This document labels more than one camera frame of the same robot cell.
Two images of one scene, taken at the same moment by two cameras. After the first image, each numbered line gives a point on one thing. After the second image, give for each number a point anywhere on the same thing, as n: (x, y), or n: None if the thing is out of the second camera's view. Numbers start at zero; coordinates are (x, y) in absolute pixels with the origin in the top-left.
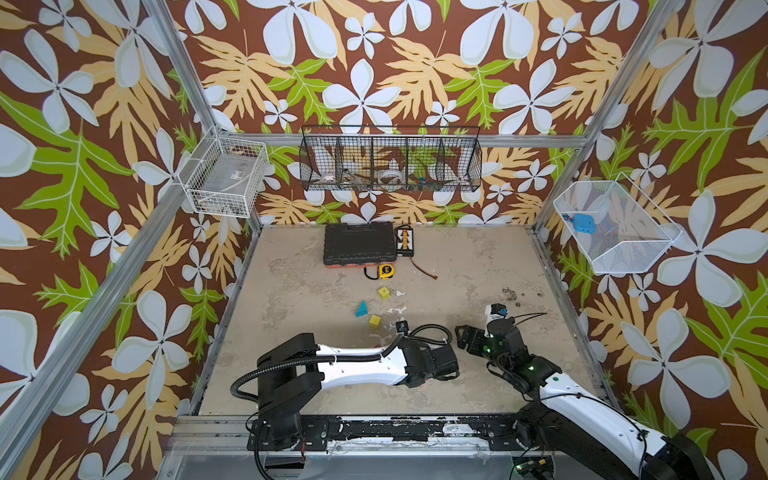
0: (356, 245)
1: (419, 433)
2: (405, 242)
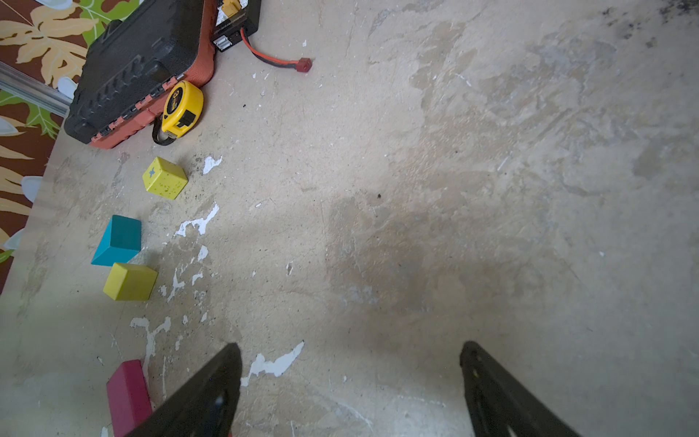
0: (133, 65)
1: None
2: (231, 16)
